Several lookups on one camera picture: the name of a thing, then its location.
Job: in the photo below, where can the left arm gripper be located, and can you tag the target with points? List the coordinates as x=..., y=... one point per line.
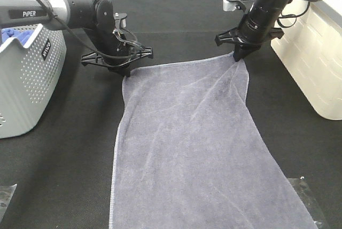
x=116, y=64

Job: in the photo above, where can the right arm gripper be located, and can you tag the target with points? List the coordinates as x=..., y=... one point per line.
x=248, y=39

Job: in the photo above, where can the grey-purple towel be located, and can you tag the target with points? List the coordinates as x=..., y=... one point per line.
x=188, y=154

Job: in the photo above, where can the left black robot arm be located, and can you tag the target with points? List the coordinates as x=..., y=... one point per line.
x=106, y=29

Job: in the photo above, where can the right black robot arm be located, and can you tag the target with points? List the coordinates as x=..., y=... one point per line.
x=256, y=26

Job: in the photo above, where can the white plastic storage box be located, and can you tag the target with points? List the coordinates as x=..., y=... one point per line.
x=311, y=52

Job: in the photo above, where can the grey perforated laundry basket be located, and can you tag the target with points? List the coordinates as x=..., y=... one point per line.
x=29, y=75

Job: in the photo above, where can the blue cloth in basket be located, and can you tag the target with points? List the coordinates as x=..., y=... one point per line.
x=22, y=36

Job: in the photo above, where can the black mat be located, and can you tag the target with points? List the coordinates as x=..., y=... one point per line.
x=63, y=167

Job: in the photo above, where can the right clear tape strip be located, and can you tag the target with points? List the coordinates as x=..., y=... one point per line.
x=307, y=197

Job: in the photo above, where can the clear tape strip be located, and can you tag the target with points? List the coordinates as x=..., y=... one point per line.
x=307, y=197
x=6, y=194

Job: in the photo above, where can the left clear tape strip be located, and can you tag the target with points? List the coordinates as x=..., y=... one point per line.
x=6, y=194

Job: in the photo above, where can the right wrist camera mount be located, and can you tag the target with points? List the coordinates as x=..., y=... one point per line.
x=232, y=5

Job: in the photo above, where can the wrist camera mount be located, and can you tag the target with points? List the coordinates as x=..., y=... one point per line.
x=232, y=5
x=120, y=20

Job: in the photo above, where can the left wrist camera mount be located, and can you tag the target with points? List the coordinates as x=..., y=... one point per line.
x=120, y=20

